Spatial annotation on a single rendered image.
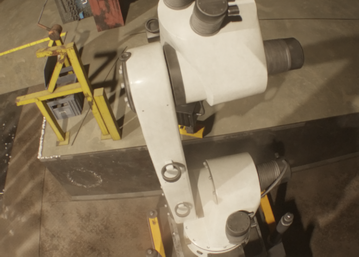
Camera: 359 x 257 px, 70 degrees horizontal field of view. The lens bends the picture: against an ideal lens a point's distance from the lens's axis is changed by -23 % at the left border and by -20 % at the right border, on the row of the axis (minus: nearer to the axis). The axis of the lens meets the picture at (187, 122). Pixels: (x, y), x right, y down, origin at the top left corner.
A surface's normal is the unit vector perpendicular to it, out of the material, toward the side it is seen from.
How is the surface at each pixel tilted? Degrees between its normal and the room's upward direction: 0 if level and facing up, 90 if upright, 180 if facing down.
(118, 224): 0
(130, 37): 0
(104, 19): 90
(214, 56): 66
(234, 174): 7
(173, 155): 86
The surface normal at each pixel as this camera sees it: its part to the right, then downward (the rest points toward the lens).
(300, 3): -0.09, -0.61
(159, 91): 0.15, 0.43
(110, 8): 0.11, 0.78
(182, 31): 0.05, -0.02
